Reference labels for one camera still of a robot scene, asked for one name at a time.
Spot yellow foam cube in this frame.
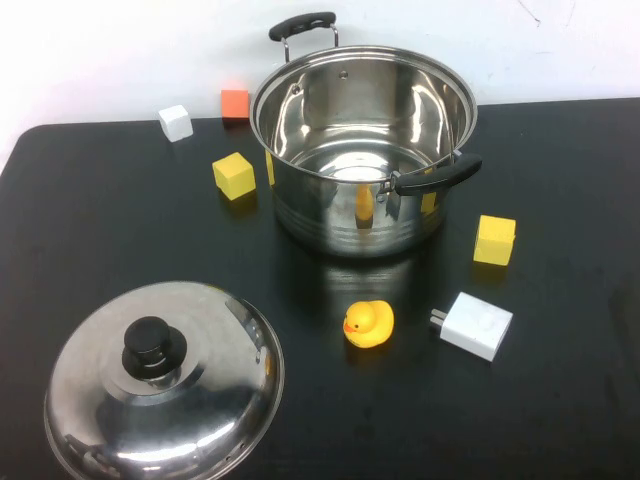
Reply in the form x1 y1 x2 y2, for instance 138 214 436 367
212 152 257 201
472 214 518 267

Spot white USB charger plug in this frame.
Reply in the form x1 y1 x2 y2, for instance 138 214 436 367
429 291 515 363

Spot stainless steel lid black knob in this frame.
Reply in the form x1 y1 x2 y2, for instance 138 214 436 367
43 280 286 480

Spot stainless steel pot black handles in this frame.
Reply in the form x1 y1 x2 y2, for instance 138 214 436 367
249 11 484 259

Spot white foam cube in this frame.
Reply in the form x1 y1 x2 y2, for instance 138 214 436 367
158 104 195 145

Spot yellow rubber duck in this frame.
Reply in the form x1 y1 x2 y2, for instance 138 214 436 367
342 299 396 350

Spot orange foam cube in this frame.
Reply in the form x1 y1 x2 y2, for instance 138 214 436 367
220 89 251 128

